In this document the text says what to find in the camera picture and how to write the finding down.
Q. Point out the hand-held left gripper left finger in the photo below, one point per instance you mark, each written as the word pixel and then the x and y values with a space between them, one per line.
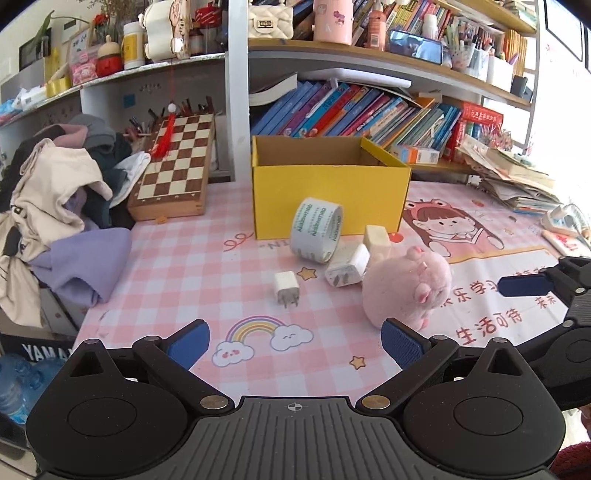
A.
pixel 189 344

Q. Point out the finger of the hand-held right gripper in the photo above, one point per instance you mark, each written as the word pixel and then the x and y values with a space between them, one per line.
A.
pixel 524 285

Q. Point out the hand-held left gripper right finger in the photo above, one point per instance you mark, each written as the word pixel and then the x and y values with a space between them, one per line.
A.
pixel 399 344

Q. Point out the pink plush pig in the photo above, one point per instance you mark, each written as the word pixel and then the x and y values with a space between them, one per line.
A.
pixel 397 286

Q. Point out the large white charger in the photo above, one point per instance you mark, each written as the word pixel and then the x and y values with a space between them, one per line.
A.
pixel 346 267

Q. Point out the cream rounded block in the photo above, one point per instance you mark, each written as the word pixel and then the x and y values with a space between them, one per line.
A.
pixel 375 240

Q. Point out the small white charger plug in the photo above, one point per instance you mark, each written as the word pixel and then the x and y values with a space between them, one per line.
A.
pixel 285 284

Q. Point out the clear printed tape roll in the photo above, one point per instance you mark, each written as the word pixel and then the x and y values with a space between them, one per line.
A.
pixel 316 226

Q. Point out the yellow cardboard box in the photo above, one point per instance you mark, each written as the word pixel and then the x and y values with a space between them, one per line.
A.
pixel 323 198

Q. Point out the person's right forearm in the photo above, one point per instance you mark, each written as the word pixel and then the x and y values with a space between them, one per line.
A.
pixel 575 461

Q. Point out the pink checked desktop mat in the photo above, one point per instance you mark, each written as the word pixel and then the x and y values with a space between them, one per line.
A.
pixel 184 267

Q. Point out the pink printed card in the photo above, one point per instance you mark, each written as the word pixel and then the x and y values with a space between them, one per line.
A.
pixel 565 243

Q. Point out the white and green gadget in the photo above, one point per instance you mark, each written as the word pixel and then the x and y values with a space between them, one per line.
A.
pixel 565 219

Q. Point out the pile of papers and booklets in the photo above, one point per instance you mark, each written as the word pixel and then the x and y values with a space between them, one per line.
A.
pixel 508 180

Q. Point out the purple garment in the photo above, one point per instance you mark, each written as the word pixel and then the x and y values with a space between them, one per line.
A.
pixel 87 258

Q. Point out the black box with white print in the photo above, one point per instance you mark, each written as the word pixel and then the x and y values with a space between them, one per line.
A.
pixel 37 350

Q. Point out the red book box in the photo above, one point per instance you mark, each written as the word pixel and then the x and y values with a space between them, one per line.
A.
pixel 478 124

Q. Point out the orange and blue small box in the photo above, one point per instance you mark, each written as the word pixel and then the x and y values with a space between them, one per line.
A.
pixel 415 154

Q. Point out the dark clothes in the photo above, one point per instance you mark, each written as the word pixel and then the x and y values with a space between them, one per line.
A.
pixel 115 184

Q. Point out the large blue water bottle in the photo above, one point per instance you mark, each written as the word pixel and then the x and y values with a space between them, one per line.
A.
pixel 18 387

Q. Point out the white garment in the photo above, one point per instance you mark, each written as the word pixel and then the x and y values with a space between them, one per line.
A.
pixel 131 173

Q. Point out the wooden chessboard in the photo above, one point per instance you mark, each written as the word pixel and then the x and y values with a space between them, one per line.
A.
pixel 178 157

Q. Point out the red tassel ornament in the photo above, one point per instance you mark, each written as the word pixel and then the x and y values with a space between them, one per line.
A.
pixel 165 138

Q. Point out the pile of clothes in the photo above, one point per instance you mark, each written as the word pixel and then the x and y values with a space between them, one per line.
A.
pixel 55 184

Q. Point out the white storage container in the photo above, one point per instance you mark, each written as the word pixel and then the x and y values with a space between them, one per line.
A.
pixel 499 74

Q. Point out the row of colourful books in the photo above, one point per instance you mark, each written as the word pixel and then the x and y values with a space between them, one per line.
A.
pixel 351 115

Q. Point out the pen holder with pens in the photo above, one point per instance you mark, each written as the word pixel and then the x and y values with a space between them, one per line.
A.
pixel 468 57

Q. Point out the grey and pink garment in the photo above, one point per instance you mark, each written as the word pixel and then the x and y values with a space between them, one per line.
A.
pixel 83 131

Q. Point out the white wooden bookshelf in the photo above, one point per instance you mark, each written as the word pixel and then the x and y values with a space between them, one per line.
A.
pixel 238 92

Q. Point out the thick white book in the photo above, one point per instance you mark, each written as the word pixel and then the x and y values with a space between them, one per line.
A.
pixel 272 90

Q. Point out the white plastic board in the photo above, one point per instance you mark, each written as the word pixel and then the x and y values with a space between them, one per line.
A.
pixel 355 77

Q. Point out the row of thin shelf books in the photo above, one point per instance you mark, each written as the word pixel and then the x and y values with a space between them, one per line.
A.
pixel 406 14

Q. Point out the pink printed box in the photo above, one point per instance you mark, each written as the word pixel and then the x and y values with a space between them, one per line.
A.
pixel 84 67

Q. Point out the orange bottle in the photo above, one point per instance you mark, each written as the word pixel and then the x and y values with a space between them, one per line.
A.
pixel 376 27

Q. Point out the white jar with yellow label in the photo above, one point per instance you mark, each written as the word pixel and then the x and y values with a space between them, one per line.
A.
pixel 134 46

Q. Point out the cartoon wooden ornament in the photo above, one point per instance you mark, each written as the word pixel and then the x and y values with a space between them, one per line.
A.
pixel 164 32

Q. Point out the pink cup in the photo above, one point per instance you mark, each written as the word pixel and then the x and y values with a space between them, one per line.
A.
pixel 332 23

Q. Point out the cream quilted handbag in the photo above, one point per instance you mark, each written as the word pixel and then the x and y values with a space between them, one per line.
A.
pixel 270 21

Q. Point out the black picture frame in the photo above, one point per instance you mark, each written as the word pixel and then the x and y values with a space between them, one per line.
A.
pixel 563 27

